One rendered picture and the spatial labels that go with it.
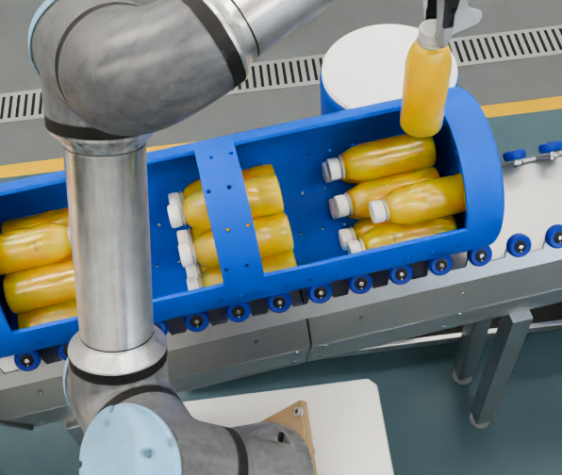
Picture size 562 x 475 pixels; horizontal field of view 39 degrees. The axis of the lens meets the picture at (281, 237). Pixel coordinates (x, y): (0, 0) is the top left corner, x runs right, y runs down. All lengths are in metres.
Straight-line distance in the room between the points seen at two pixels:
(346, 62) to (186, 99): 1.03
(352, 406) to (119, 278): 0.41
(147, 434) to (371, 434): 0.37
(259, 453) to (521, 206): 0.87
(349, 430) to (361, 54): 0.87
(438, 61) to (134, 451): 0.68
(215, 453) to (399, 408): 1.52
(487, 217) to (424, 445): 1.13
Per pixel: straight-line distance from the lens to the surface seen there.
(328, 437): 1.11
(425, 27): 1.17
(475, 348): 2.23
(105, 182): 0.83
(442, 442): 2.35
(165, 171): 1.45
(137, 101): 0.68
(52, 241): 1.32
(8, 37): 3.64
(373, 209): 1.34
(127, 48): 0.68
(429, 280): 1.49
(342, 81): 1.65
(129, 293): 0.89
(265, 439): 0.95
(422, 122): 1.24
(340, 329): 1.51
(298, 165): 1.49
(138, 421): 0.85
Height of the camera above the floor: 2.19
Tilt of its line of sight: 55 degrees down
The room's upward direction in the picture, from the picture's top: 7 degrees counter-clockwise
